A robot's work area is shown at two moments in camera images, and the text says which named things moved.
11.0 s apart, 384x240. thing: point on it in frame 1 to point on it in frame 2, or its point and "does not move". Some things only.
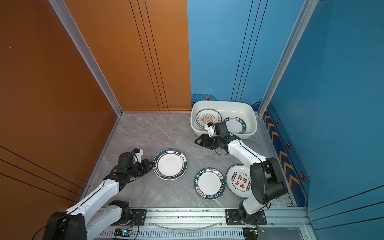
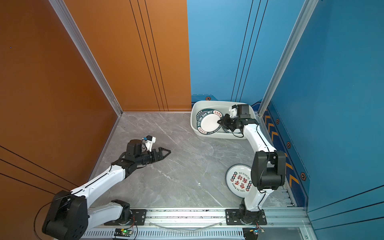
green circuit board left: [124, 232] does not move
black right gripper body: [213, 142] to [233, 123]
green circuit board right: [251, 233] does not move
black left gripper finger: [145, 162] to [160, 151]
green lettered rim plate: [209, 183] to [206, 121]
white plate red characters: [238, 181] does not move
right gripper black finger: [204, 137] to [226, 116]
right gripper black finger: [203, 141] to [222, 122]
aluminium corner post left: [85, 52] does not move
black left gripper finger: [146, 165] to [160, 153]
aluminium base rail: [276, 217] does not move
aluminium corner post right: [307, 11] does not move
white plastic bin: [240, 117] does not move
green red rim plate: [170, 164] to [209, 116]
